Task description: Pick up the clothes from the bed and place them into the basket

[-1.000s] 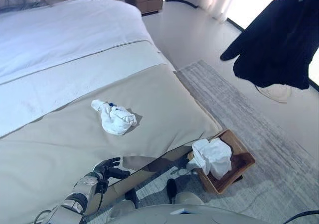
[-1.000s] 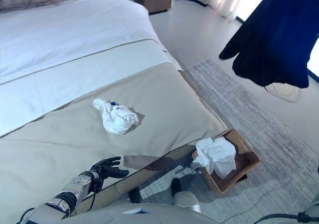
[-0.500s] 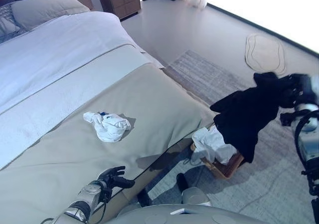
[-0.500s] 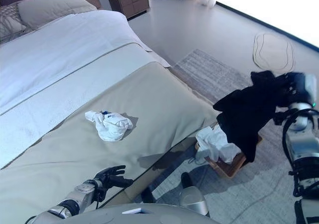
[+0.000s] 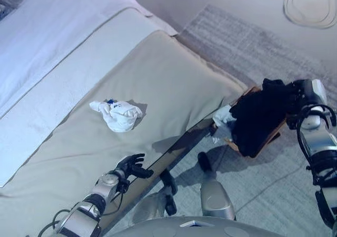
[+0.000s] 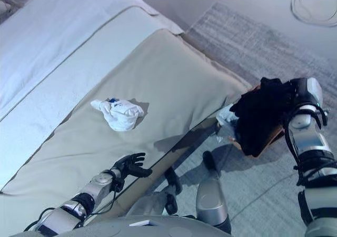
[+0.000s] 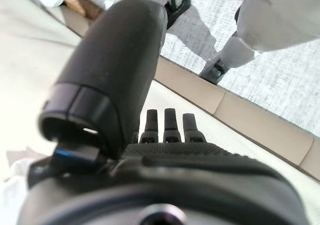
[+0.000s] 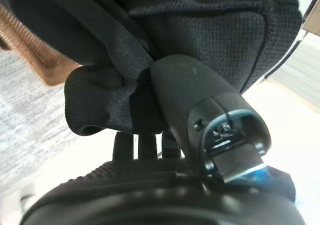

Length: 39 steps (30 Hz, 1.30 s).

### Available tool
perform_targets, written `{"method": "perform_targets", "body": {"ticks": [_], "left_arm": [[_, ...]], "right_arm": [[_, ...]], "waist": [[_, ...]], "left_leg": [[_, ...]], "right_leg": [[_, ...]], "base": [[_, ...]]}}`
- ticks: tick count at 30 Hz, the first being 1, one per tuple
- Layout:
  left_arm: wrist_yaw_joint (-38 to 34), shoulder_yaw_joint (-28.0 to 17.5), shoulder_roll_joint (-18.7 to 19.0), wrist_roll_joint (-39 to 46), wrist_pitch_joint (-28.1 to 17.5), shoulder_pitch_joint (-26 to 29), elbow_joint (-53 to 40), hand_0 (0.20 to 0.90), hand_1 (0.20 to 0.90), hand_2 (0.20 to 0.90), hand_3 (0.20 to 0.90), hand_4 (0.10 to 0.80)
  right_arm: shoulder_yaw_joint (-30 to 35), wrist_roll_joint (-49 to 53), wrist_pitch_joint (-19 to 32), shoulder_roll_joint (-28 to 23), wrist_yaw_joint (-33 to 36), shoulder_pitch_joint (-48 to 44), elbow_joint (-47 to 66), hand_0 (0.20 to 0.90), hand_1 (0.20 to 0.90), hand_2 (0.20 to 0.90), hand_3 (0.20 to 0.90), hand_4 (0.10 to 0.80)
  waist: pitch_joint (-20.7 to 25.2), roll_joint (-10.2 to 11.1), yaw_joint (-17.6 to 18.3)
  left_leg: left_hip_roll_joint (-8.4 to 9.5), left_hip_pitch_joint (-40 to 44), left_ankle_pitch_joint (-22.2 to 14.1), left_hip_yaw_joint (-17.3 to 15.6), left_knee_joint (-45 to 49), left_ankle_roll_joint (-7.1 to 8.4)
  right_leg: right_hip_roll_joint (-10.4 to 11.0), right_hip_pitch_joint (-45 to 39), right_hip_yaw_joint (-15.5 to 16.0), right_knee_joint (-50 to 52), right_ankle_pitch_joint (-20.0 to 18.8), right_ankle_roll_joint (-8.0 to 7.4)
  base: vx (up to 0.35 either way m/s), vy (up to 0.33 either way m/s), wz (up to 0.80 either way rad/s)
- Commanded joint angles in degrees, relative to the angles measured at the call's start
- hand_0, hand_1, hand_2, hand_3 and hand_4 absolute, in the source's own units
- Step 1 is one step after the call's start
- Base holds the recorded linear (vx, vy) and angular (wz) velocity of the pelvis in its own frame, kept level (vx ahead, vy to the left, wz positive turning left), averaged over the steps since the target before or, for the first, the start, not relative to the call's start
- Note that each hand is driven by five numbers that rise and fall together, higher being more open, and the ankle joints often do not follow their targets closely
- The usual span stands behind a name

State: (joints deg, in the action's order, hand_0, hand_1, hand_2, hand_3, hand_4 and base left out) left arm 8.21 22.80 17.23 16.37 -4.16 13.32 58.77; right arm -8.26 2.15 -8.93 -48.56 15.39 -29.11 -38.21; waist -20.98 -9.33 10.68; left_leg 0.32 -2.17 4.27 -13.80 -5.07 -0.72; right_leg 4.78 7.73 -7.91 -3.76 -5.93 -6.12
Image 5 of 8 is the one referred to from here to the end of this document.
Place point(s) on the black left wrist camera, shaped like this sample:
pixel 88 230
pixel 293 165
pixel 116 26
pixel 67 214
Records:
pixel 121 187

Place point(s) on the black garment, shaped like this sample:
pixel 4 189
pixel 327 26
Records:
pixel 258 116

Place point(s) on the beige oval floor mat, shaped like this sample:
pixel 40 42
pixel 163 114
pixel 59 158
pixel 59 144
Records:
pixel 308 5

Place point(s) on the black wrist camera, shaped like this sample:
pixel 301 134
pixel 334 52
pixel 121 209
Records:
pixel 293 121
pixel 121 187

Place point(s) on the silver left robot leg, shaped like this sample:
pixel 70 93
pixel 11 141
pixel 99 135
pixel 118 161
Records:
pixel 150 202

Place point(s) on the silver right robot leg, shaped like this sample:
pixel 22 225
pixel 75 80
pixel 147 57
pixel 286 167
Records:
pixel 216 197

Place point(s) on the pale folded blanket band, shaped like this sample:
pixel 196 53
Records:
pixel 65 76

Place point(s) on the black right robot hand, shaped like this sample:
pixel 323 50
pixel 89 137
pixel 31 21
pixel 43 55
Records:
pixel 295 97

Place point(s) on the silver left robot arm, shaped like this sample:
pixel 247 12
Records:
pixel 102 187

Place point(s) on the plain white garment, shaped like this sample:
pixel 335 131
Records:
pixel 222 117

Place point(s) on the grey textured rug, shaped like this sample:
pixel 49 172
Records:
pixel 263 195

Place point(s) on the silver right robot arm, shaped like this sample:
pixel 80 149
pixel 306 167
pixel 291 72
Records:
pixel 316 142

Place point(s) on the white duvet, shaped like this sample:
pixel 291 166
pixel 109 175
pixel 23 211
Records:
pixel 52 23

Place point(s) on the silver robot leg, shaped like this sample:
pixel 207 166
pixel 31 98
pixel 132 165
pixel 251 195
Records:
pixel 216 197
pixel 150 202

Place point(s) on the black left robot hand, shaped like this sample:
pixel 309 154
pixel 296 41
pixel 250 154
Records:
pixel 131 166

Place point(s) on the white garment with blue print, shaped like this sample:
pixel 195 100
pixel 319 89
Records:
pixel 121 116

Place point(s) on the wooden laundry basket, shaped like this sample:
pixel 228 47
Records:
pixel 266 146

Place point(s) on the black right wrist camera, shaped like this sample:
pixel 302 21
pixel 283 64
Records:
pixel 293 121

